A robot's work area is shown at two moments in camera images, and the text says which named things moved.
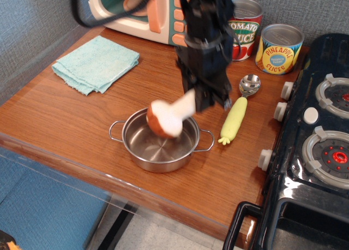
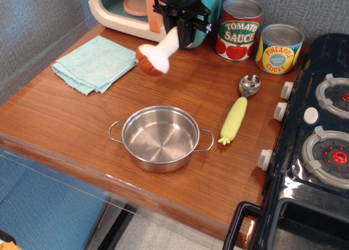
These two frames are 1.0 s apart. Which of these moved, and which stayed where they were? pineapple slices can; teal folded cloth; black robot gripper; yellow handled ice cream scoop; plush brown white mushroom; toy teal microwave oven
Moved: black robot gripper; plush brown white mushroom
Stayed: yellow handled ice cream scoop; teal folded cloth; pineapple slices can; toy teal microwave oven
